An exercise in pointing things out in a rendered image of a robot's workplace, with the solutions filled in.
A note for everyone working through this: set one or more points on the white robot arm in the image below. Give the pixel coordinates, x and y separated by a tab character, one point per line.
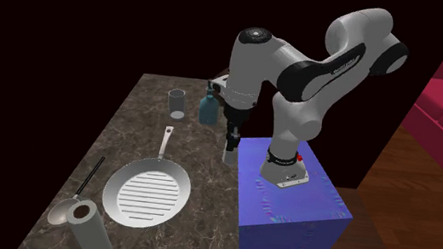
289	119

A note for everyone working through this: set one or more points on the blue glass bottle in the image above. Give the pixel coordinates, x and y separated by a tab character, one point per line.
208	109

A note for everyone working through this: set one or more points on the clear drinking glass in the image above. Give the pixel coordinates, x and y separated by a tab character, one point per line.
176	103

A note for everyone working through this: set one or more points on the silver grill pan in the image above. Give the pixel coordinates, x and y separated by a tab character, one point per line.
146	193

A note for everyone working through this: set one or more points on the white paper towel roll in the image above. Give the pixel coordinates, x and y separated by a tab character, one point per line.
89	230

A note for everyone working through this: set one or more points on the blue robot stand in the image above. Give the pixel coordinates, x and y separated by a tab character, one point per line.
290	215

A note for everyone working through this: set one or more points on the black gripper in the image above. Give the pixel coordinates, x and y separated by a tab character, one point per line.
235	116

